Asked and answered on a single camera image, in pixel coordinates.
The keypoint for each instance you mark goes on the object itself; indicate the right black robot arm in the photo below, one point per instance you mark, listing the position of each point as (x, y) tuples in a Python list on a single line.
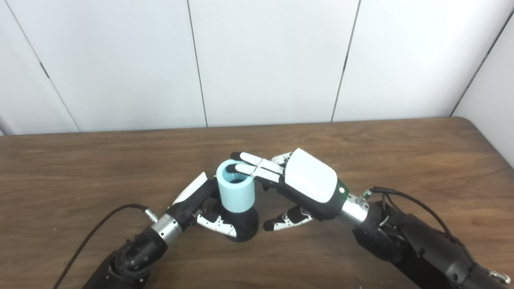
[(421, 249)]

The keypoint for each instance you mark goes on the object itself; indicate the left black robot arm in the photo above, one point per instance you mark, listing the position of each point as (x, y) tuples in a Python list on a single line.
[(136, 257)]

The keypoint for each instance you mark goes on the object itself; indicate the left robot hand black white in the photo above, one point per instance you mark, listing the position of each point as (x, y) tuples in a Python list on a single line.
[(192, 202)]

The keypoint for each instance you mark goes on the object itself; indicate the black nozzle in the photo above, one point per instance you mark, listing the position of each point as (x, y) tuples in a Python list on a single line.
[(243, 226)]

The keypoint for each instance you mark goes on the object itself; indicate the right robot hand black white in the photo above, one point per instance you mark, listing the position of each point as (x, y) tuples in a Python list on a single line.
[(311, 180)]

